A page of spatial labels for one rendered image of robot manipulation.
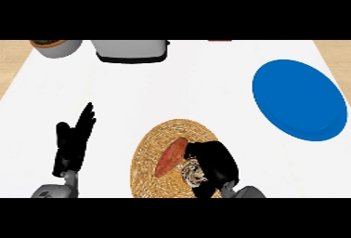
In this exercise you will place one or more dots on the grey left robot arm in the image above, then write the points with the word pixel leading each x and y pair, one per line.
pixel 57 188

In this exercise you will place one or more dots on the orange sweet potato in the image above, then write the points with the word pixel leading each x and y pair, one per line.
pixel 170 156

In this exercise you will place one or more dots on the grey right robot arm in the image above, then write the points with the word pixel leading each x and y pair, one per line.
pixel 243 191

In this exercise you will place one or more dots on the round woven wicker placemat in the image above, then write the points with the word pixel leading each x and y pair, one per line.
pixel 151 158

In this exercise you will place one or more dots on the grey and black appliance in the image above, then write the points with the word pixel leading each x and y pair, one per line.
pixel 130 51

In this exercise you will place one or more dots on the white speckled cupcake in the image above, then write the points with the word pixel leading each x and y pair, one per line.
pixel 194 173

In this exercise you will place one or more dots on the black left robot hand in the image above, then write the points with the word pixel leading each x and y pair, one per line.
pixel 73 139

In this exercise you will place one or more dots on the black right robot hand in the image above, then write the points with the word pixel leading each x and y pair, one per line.
pixel 219 161

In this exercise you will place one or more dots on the blue round plate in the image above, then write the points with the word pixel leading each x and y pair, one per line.
pixel 297 99

